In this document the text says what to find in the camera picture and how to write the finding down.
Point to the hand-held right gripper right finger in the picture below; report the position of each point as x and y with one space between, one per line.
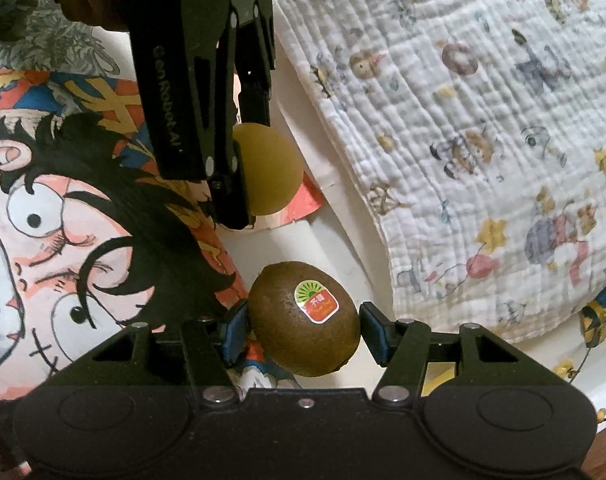
375 334

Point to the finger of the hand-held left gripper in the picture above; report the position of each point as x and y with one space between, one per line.
230 200
255 90

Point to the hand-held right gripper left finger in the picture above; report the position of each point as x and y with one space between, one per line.
235 331

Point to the round yellow fruit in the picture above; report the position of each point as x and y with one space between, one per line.
273 175

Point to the brown-green kiwi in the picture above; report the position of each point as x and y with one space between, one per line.
293 340

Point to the cartoon printed cloth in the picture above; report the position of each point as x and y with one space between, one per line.
58 260

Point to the white printed quilted blanket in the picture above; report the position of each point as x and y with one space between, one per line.
458 160

